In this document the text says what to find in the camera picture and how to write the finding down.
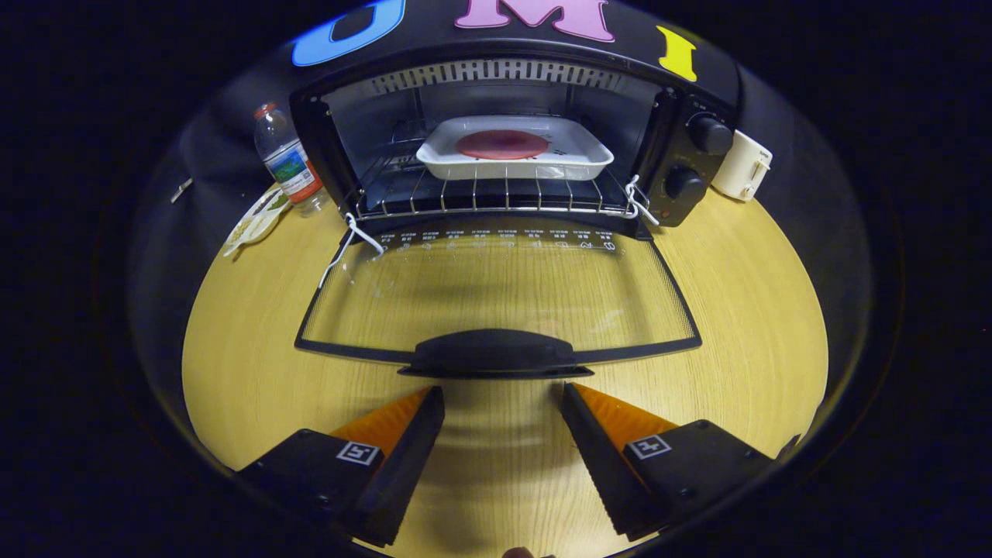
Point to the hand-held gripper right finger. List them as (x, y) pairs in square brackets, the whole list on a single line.
[(601, 465)]

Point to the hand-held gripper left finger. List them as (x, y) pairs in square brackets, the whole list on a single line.
[(403, 465)]

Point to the white square plate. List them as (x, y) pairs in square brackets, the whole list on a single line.
[(573, 159)]

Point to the black toaster oven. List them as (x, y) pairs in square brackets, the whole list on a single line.
[(674, 155)]

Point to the pink round meat slice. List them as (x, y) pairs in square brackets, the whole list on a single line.
[(502, 145)]

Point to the white pop-up toaster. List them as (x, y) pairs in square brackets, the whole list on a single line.
[(740, 167)]

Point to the white divided snack tray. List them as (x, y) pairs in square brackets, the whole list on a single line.
[(256, 221)]

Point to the clear plastic water bottle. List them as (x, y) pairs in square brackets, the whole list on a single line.
[(291, 163)]

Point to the small metal clip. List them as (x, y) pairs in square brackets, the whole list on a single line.
[(182, 191)]

